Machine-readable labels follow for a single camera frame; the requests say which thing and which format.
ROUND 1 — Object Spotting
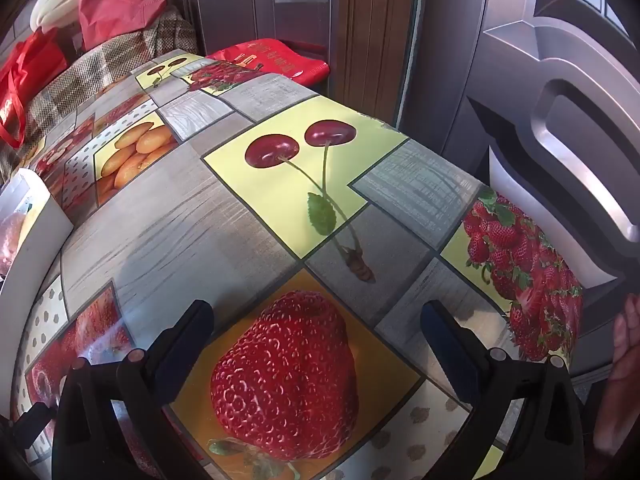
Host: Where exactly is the red cloth bag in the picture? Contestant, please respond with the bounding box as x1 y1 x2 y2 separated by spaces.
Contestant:
77 0 168 51

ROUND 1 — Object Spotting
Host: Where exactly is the plaid covered box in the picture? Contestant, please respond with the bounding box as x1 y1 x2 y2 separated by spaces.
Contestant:
22 7 201 161

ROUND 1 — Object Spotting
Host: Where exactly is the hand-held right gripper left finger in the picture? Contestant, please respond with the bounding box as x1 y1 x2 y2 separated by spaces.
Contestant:
51 299 216 480

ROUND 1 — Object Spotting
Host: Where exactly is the white shallow box tray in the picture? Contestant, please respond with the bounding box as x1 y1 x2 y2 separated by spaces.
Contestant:
0 167 76 301

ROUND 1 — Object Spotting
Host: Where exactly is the person's left hand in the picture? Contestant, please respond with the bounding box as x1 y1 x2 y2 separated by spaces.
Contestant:
592 292 640 453

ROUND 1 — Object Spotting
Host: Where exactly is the red tote bag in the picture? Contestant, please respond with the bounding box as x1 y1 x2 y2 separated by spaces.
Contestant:
0 27 68 148

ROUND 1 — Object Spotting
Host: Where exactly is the brown metal door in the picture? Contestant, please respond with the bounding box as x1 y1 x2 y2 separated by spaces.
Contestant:
165 0 333 68
395 0 640 376

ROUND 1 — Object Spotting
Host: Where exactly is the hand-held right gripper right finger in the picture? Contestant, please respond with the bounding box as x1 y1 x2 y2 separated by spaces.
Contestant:
420 300 586 480

